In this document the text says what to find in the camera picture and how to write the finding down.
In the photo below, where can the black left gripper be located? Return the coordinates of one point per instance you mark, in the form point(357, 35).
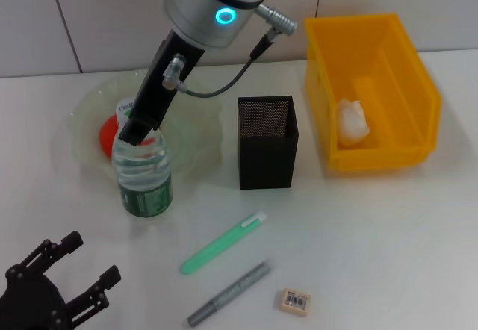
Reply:
point(30, 300)

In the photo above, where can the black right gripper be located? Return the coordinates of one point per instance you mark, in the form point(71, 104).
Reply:
point(157, 87)

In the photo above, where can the clear green-label water bottle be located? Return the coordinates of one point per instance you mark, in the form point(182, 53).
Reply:
point(145, 184)

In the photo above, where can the white paper ball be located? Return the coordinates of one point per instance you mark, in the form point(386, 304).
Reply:
point(353, 122)

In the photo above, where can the pale green glass fruit plate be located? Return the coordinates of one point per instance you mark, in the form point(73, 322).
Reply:
point(194, 128)

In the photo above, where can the mint green pen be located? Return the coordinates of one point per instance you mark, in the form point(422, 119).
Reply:
point(220, 244)

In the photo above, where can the black mesh pen holder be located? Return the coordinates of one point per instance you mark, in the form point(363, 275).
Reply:
point(265, 162)

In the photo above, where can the silver grey marker pen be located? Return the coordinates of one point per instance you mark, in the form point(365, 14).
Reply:
point(231, 292)

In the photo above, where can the beige eraser with barcode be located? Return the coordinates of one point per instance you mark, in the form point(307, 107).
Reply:
point(295, 302)

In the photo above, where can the yellow plastic bin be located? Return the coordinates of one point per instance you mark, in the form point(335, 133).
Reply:
point(407, 83)

